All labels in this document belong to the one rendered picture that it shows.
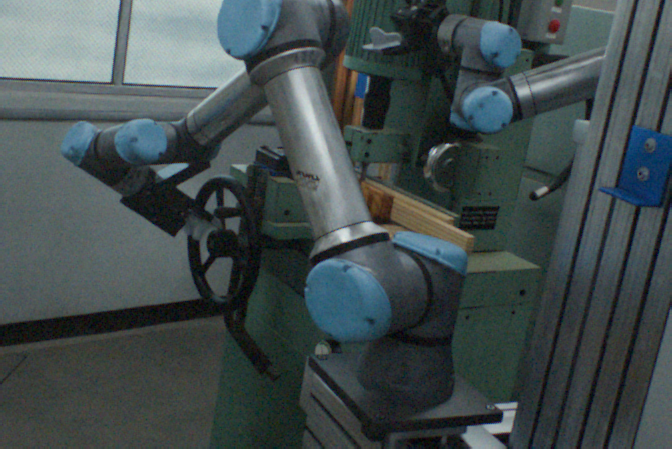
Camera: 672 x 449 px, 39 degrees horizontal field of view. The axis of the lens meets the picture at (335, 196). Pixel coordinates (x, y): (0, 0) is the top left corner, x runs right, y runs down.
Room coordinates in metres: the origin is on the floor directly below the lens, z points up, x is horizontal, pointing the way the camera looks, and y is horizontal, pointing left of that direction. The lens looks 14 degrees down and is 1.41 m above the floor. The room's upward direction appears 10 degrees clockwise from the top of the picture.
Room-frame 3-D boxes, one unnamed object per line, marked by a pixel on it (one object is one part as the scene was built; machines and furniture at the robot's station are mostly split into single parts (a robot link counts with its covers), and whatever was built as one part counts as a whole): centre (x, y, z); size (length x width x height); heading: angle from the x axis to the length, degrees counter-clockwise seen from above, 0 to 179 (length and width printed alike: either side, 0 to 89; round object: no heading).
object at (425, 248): (1.35, -0.15, 0.98); 0.13 x 0.12 x 0.14; 141
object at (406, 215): (2.04, -0.11, 0.92); 0.54 x 0.02 x 0.04; 37
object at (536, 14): (2.20, -0.39, 1.40); 0.10 x 0.06 x 0.16; 127
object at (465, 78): (1.70, -0.22, 1.22); 0.11 x 0.08 x 0.11; 2
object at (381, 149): (2.13, -0.07, 1.03); 0.14 x 0.07 x 0.09; 127
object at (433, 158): (2.09, -0.23, 1.02); 0.12 x 0.03 x 0.12; 127
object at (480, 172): (2.10, -0.30, 1.02); 0.09 x 0.07 x 0.12; 37
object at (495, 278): (2.19, -0.15, 0.76); 0.57 x 0.45 x 0.09; 127
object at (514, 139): (2.29, -0.28, 1.16); 0.22 x 0.22 x 0.72; 37
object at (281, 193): (2.01, 0.11, 0.92); 0.15 x 0.13 x 0.09; 37
